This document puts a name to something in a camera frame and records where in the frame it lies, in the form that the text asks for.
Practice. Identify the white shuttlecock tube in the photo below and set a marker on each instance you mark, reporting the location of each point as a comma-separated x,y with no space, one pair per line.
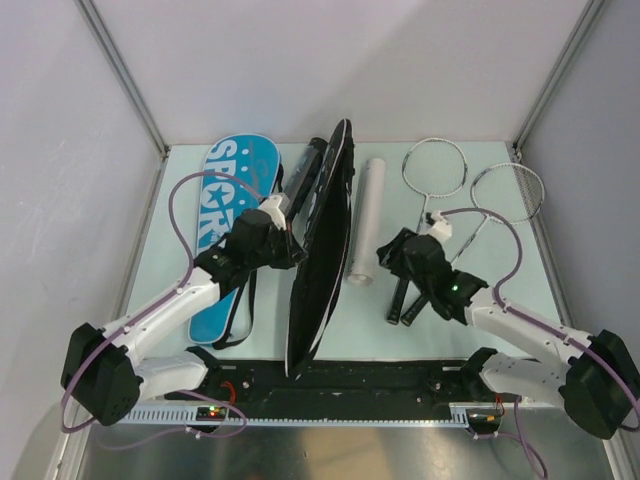
368,219

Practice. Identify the grey aluminium frame post right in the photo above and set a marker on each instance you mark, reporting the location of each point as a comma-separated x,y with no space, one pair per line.
576,41

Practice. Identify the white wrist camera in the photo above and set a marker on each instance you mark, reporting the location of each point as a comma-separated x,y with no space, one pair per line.
438,226
276,206

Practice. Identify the black shuttlecock tube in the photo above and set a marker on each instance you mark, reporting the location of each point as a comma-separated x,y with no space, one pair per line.
299,186

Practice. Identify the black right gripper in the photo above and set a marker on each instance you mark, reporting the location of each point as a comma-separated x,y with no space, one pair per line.
390,256

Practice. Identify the blue sport racket cover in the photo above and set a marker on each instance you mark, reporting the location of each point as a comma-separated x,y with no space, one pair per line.
255,160

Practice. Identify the white racket black grip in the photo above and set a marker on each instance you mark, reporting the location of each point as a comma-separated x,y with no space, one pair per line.
434,168

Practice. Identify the grey aluminium frame post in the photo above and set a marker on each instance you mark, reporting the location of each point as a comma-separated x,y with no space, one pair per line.
576,41
116,61

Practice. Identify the grey aluminium frame post left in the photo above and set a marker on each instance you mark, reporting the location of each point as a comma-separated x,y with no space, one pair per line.
116,61

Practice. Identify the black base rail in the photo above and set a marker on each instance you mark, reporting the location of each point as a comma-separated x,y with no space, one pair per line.
346,390

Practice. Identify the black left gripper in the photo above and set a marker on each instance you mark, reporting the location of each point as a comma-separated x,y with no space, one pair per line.
293,252

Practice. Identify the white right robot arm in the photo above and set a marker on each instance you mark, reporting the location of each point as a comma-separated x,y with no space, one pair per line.
592,377

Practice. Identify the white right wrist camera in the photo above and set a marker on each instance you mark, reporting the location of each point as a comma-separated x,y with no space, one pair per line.
438,226

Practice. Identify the black sport racket cover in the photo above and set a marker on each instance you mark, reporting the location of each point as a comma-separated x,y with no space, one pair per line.
317,285

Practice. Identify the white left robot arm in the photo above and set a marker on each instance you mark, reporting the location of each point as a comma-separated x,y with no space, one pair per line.
108,370

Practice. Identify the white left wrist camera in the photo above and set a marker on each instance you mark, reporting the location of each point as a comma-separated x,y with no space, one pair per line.
276,206

